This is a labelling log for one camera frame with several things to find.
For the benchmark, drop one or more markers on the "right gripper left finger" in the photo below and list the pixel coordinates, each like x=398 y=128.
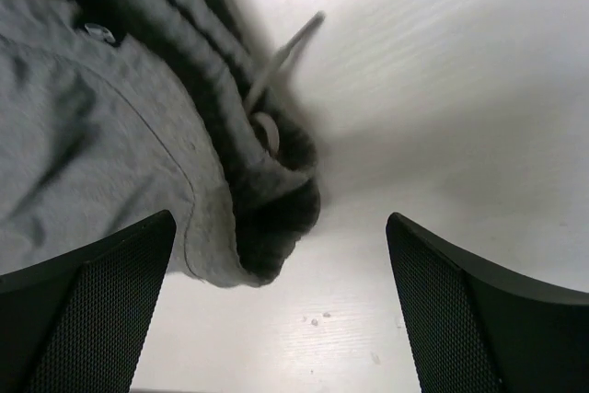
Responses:
x=77 y=322

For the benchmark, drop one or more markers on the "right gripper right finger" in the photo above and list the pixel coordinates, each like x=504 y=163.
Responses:
x=475 y=326

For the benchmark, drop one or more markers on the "grey shorts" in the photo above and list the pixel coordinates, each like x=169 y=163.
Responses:
x=113 y=110

